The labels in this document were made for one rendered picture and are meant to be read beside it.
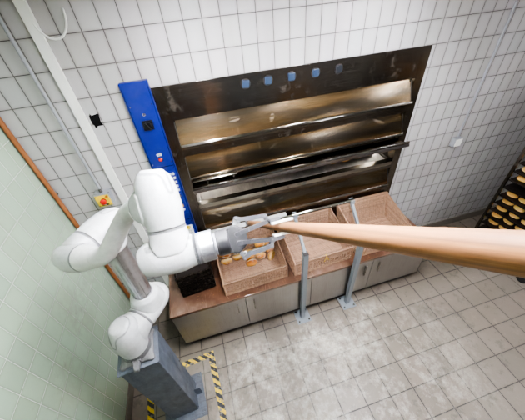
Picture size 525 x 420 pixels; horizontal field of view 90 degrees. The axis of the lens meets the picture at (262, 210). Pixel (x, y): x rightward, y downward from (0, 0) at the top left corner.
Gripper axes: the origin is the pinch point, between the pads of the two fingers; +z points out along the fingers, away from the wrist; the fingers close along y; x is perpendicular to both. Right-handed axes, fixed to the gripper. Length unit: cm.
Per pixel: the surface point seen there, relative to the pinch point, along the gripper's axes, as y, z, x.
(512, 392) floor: 175, 167, -95
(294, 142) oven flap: -51, 53, -119
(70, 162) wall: -64, -100, -107
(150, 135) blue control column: -69, -47, -99
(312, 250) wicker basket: 42, 60, -160
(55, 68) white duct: -102, -81, -72
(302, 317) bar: 106, 39, -174
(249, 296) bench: 61, -8, -143
